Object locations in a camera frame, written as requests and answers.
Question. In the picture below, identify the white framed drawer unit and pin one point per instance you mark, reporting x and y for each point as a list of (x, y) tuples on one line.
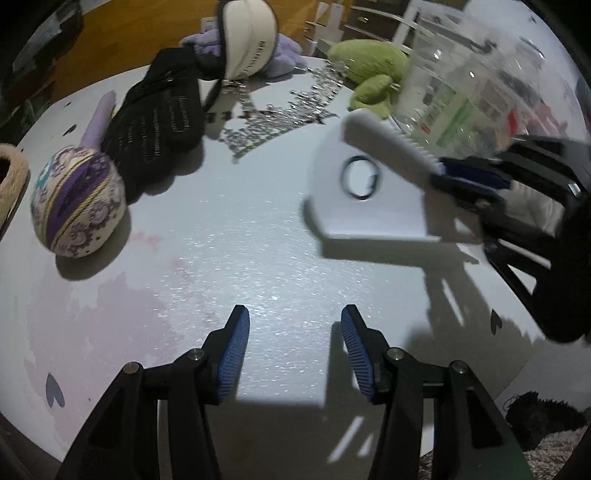
[(369, 21)]

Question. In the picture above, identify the cream visor cap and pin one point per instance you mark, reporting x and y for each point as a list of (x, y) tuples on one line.
[(249, 41)]

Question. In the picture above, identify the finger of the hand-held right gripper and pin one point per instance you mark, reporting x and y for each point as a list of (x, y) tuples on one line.
[(466, 196), (475, 177)]

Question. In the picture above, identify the white wooden stand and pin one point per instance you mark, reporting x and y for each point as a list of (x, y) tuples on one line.
[(330, 25)]

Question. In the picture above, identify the purple patterned fabric ball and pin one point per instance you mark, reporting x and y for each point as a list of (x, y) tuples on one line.
[(78, 203)]

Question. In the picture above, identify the clear plastic storage container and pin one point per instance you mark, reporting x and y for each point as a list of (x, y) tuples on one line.
[(461, 69)]

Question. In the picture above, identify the beige fuzzy pouch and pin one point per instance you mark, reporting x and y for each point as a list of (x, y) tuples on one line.
[(11, 194)]

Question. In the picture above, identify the beige shaggy rug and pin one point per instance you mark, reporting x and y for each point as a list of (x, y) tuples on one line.
[(554, 461)]

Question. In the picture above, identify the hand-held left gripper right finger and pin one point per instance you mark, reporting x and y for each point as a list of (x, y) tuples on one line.
[(358, 355)]

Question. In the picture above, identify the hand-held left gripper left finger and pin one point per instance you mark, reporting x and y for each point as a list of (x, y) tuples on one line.
[(233, 355)]

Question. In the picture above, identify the purple plush toy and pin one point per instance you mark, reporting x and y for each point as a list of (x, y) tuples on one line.
[(286, 55)]

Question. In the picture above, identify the white wall socket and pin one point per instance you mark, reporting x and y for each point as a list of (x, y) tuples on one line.
[(209, 23)]

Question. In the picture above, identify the green plush toy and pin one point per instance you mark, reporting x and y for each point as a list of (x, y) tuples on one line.
[(364, 60)]

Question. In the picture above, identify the black stitched cloth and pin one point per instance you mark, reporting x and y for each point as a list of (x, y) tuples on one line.
[(152, 129)]

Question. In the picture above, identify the black furry object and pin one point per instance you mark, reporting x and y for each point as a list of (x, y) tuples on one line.
[(545, 415)]

